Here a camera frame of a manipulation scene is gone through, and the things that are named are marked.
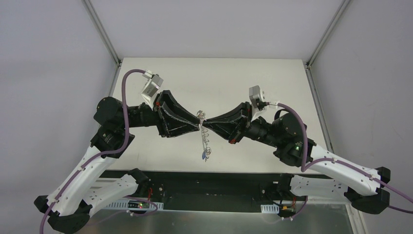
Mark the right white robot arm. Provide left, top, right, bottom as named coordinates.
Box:
left=202, top=102, right=391, bottom=215

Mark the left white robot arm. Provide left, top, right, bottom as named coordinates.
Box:
left=34, top=90, right=200, bottom=234

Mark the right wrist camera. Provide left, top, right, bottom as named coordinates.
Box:
left=248, top=85, right=267, bottom=121

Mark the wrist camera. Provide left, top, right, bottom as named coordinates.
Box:
left=141, top=70, right=164, bottom=108
left=248, top=85, right=267, bottom=121

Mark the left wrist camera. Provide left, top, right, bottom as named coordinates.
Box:
left=141, top=70, right=164, bottom=108

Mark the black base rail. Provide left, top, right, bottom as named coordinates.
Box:
left=96, top=170, right=333, bottom=213

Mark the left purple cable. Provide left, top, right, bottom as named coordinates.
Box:
left=38, top=69, right=146, bottom=234

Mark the left white cable duct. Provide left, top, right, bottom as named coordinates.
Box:
left=101, top=199, right=164, bottom=211

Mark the white cable duct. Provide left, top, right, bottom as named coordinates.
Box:
left=260, top=204, right=280, bottom=214
left=101, top=199, right=164, bottom=211

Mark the right white cable duct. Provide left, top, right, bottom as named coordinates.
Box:
left=260, top=204, right=280, bottom=214

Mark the left aluminium frame post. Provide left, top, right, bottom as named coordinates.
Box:
left=82, top=0, right=121, bottom=67

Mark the aluminium frame post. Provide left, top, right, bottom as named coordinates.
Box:
left=82, top=0, right=121, bottom=67
left=306, top=0, right=352, bottom=69

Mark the right aluminium frame post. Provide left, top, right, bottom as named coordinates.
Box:
left=306, top=0, right=352, bottom=69

